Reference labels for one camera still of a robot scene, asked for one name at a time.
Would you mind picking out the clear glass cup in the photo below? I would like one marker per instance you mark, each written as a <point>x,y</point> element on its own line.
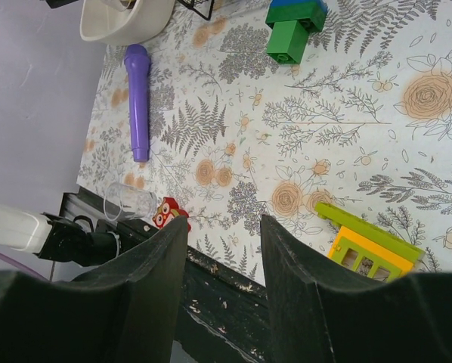
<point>126,202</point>

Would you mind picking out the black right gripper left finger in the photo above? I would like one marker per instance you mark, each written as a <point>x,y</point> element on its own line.
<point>90,302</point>

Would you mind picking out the white rectangular basin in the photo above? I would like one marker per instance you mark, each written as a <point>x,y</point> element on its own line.
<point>103,23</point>

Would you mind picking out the black wire basket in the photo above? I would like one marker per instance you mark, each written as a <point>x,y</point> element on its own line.
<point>203,8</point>

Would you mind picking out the yellow green toy window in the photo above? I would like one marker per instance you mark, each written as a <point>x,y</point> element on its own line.
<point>367,249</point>

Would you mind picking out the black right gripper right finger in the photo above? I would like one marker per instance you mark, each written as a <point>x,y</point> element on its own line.
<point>320,311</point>

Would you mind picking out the red owl toy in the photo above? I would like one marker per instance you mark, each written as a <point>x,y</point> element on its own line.
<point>167,211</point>

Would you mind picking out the green blue toy block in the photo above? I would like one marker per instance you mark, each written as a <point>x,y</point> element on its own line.
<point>292,23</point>

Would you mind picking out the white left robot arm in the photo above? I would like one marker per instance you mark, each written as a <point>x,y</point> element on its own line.
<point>57,238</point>

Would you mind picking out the purple toy piece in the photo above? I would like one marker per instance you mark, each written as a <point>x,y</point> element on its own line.
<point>137,63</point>

